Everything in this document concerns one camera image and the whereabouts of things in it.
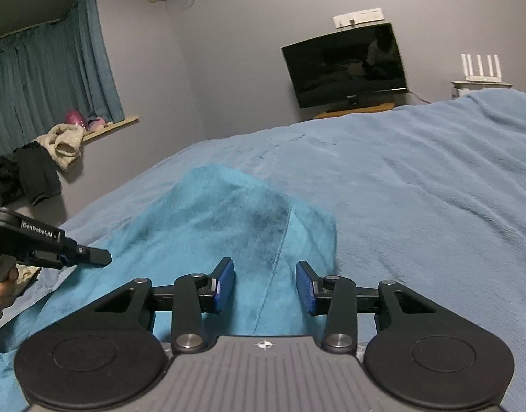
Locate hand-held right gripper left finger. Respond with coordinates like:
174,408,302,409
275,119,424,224
93,256,236,353

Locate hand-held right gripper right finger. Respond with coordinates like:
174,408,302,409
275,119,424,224
295,260,436,353

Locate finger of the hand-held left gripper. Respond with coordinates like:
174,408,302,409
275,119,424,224
59,241,113,267

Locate teal fleece robe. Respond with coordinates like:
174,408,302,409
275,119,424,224
0,165,337,412

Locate black clothes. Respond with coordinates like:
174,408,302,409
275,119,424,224
0,142,63,214

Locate person's left hand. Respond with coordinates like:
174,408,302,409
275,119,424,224
0,254,20,321

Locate beige fleece garment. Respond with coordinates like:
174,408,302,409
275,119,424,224
33,123,86,172

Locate pink round toy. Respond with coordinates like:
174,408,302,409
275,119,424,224
64,110,89,132

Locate wooden windowsill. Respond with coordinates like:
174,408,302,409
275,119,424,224
82,114,140,142

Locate blue fleece blanket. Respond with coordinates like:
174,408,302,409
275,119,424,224
0,88,526,412

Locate teal curtain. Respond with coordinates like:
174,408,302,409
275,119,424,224
0,0,126,150

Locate wooden television stand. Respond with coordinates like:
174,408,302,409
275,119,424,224
313,102,396,120

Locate black television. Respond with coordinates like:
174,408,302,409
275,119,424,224
281,22,409,110

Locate white router with antennas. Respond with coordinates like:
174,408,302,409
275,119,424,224
460,53,511,83

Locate white television cable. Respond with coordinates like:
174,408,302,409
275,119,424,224
406,89,432,106

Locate white wall power strip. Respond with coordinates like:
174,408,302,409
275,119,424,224
332,7,384,30

